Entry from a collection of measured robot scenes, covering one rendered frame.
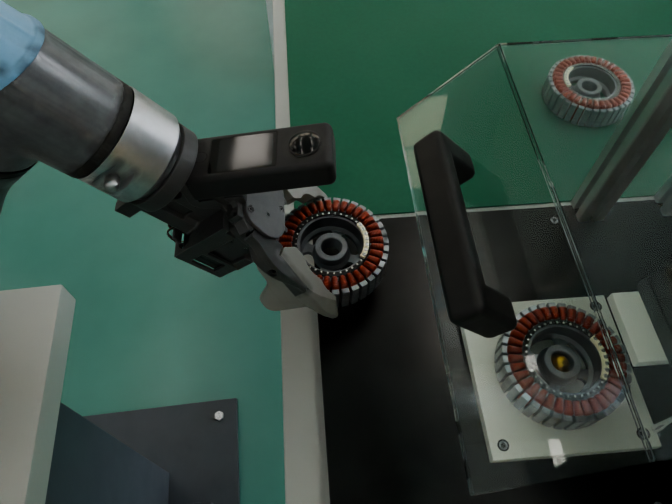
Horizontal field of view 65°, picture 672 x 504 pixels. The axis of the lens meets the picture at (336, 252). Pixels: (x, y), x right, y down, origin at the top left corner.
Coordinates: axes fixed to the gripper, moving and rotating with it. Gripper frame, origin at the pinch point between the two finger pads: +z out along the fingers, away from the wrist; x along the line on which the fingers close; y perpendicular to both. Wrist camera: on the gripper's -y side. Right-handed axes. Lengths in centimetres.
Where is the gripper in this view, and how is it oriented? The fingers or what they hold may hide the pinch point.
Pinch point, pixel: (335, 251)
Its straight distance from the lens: 53.1
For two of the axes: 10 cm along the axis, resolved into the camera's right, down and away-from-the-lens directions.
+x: 0.8, 8.5, -5.3
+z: 6.1, 3.8, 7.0
